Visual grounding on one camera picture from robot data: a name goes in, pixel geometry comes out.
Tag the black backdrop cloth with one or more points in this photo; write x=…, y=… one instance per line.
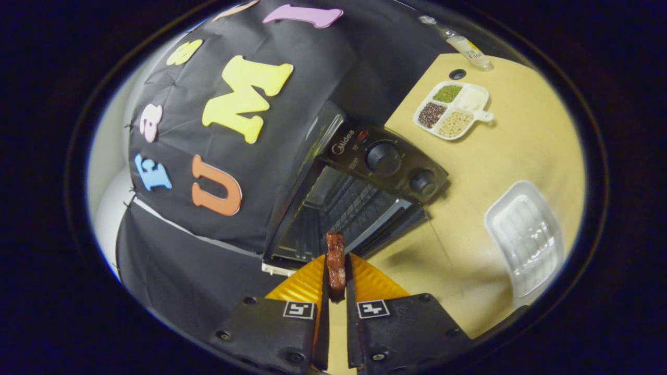
x=312, y=67

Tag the small black round cap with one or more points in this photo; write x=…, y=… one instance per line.
x=457, y=74

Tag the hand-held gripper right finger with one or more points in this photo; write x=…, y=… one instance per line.
x=353, y=338

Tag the white rectangular tray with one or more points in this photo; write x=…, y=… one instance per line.
x=523, y=239

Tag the clear glass bottle yellow label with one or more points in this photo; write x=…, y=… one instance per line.
x=469, y=49

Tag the white divided dish with grains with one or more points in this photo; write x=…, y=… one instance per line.
x=471, y=99

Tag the black toaster oven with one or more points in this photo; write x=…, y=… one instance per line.
x=383, y=156

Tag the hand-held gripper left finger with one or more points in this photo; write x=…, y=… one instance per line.
x=323, y=338

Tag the red-brown meat slice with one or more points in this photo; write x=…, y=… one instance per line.
x=336, y=265

